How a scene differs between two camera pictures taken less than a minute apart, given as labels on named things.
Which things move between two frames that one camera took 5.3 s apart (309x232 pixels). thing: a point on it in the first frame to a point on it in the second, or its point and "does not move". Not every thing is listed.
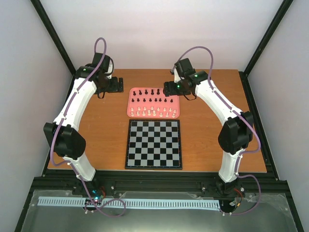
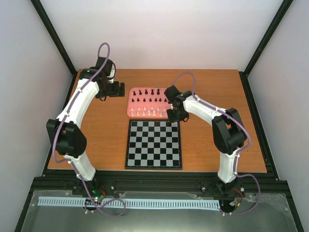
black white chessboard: [154, 144] does not move
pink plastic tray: [151, 103] does not move
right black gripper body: [178, 90] to [176, 115]
